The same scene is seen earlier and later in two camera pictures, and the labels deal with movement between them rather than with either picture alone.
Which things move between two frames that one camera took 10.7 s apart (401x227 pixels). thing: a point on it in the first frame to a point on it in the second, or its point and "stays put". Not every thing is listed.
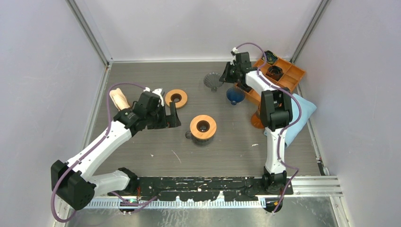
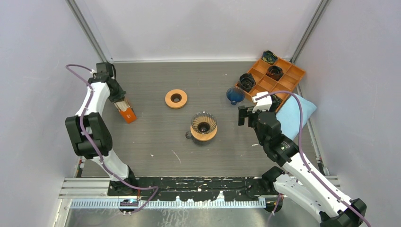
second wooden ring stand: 177,96 stays put
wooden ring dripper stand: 204,135 stays put
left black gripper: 169,121 to 119,96
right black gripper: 225,77 to 250,115
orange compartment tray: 282,73 stays put
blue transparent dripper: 235,95 stays put
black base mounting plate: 207,188 stays put
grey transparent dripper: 212,80 to 204,122
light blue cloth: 307,109 stays put
